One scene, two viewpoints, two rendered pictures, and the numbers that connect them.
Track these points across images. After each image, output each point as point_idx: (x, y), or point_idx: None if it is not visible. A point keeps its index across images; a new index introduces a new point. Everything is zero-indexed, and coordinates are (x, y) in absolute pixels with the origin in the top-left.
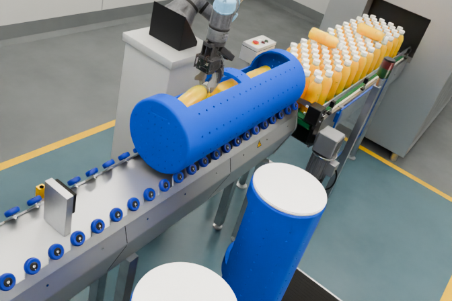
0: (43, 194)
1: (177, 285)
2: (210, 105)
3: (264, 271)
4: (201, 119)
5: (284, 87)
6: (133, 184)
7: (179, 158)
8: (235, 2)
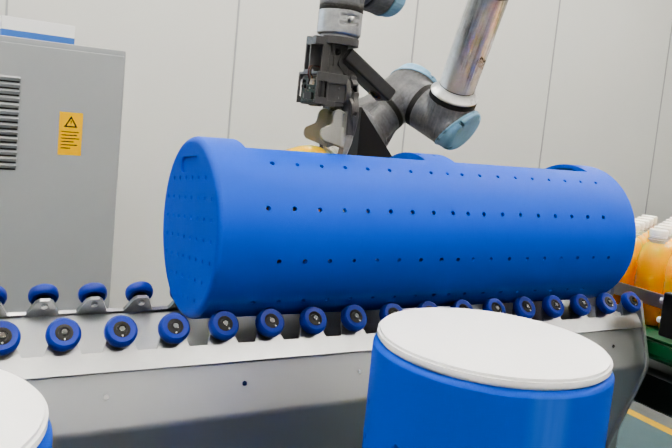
0: None
1: None
2: (313, 162)
3: None
4: (273, 173)
5: (558, 204)
6: None
7: (209, 257)
8: None
